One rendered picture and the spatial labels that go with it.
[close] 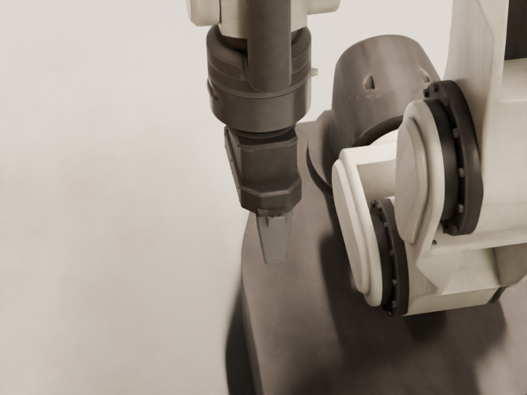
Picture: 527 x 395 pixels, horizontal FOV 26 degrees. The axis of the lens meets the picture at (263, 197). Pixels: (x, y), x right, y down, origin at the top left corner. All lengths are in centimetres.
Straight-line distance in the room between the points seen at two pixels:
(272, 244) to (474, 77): 23
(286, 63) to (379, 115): 55
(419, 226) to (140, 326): 68
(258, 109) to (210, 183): 86
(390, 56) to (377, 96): 7
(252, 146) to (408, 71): 54
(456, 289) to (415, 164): 31
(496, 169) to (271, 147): 19
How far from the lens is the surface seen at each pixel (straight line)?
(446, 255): 111
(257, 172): 99
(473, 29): 97
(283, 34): 88
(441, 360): 144
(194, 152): 184
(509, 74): 99
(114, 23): 206
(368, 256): 134
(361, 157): 140
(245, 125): 96
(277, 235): 102
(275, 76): 90
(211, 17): 91
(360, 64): 150
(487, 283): 130
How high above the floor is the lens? 141
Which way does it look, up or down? 52 degrees down
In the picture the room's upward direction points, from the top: straight up
